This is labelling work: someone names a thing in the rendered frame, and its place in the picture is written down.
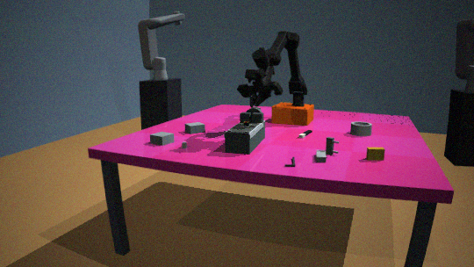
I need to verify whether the yellow block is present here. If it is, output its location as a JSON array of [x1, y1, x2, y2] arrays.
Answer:
[[366, 148, 385, 161]]

